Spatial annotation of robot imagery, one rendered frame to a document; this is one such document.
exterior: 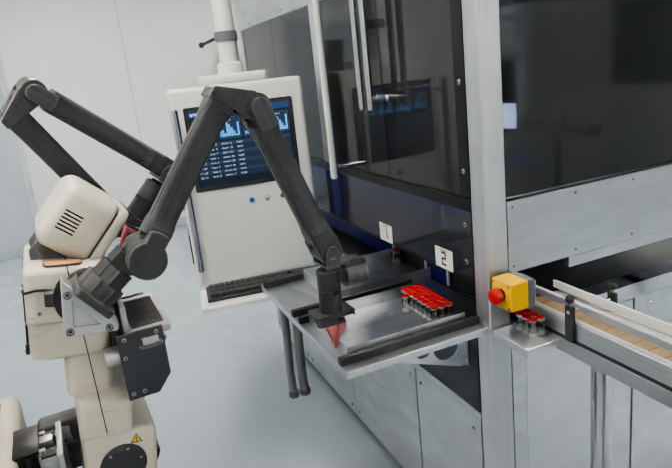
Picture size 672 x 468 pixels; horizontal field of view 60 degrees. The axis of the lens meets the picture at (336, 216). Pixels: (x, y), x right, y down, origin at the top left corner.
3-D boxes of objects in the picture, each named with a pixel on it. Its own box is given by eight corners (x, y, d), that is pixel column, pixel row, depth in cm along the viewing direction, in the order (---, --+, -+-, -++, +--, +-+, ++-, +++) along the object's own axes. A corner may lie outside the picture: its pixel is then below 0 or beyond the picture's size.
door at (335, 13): (333, 161, 228) (316, 2, 214) (391, 176, 186) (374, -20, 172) (331, 162, 228) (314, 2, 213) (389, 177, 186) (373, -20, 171)
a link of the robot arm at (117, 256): (101, 261, 119) (104, 268, 115) (136, 224, 121) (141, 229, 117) (135, 287, 124) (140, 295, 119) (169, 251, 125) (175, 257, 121)
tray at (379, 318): (414, 293, 177) (413, 283, 176) (465, 324, 154) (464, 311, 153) (309, 322, 165) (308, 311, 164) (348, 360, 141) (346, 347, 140)
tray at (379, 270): (391, 257, 212) (390, 248, 211) (430, 277, 188) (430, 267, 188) (304, 279, 199) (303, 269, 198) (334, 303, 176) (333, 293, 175)
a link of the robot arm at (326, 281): (311, 265, 142) (321, 271, 137) (336, 259, 145) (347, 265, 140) (314, 292, 144) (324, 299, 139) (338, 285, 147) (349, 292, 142)
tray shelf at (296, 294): (385, 259, 217) (385, 254, 216) (511, 326, 154) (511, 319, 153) (261, 289, 199) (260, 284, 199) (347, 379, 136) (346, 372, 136)
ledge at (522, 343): (535, 323, 154) (535, 316, 154) (572, 341, 143) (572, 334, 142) (492, 337, 149) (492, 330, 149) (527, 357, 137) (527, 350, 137)
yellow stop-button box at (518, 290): (515, 296, 148) (514, 270, 146) (535, 306, 141) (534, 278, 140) (491, 304, 145) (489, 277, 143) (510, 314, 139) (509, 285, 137)
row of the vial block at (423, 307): (406, 301, 172) (405, 286, 170) (441, 323, 155) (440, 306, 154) (400, 303, 171) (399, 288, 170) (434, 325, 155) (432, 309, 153)
